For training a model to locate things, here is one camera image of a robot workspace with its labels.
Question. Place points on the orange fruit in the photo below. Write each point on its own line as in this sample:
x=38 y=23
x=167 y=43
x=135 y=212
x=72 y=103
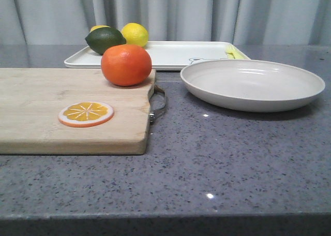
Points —
x=126 y=65

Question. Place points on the beige round plate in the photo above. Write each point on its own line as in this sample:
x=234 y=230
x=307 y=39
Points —
x=251 y=85

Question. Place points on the white bear-print tray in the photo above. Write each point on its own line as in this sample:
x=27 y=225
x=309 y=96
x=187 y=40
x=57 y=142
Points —
x=165 y=55

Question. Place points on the orange slice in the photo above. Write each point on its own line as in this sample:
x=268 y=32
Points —
x=86 y=114

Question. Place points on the front yellow lemon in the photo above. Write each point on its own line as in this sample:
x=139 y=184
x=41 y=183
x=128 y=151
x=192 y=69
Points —
x=135 y=34

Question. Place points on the yellow lemon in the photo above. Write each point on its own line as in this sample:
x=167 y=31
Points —
x=98 y=26
x=135 y=34

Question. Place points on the yellow utensil left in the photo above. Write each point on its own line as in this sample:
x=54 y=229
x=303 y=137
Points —
x=230 y=52

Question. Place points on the yellow utensil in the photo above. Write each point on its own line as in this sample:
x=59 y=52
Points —
x=239 y=54
x=230 y=52

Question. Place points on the yellow utensil right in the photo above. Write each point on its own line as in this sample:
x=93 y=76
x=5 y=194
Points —
x=239 y=54

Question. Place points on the green lime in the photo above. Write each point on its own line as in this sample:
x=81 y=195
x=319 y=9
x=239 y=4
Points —
x=100 y=39

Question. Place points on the rear yellow lemon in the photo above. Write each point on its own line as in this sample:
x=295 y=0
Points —
x=98 y=26

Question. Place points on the wooden cutting board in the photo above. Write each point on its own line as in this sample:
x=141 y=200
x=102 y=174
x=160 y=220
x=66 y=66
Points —
x=32 y=98

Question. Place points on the grey curtain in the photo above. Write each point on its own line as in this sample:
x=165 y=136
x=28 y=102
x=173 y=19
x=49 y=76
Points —
x=241 y=22

